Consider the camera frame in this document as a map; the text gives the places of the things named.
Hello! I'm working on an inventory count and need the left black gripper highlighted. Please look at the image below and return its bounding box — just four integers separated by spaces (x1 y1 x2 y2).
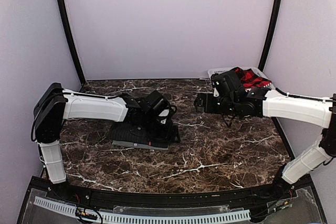
141 112 181 143

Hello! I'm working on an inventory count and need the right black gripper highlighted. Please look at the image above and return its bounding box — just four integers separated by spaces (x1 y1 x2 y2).
194 92 238 114

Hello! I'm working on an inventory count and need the black pinstriped long sleeve shirt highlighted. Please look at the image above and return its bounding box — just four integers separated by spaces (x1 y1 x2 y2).
108 122 169 147

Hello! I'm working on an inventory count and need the grey shirt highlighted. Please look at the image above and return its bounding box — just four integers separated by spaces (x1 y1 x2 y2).
112 141 169 151

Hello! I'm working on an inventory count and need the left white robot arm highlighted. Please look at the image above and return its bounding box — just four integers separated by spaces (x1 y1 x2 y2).
30 83 181 201

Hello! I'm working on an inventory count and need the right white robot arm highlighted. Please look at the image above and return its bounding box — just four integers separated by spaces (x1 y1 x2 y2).
194 88 335 200

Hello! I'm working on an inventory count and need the white plastic laundry basket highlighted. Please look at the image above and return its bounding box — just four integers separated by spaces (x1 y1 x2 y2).
207 67 275 89

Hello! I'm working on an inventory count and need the red black plaid shirt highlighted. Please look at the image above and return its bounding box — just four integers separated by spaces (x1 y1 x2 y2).
232 67 272 91

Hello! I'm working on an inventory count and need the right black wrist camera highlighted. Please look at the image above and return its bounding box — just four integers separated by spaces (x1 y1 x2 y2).
211 70 247 100

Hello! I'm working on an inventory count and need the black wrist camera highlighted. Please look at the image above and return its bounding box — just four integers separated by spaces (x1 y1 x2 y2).
145 90 169 116
211 70 247 100

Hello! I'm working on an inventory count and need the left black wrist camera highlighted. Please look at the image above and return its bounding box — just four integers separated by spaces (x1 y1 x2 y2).
145 90 169 116

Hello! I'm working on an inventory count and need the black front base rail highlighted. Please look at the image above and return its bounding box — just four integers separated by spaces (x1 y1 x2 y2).
31 174 313 210

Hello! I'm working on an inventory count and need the white slotted cable duct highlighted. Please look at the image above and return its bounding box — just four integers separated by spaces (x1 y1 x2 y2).
33 196 251 224

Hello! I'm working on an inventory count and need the left black frame post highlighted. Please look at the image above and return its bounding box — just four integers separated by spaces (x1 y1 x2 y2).
57 0 86 85

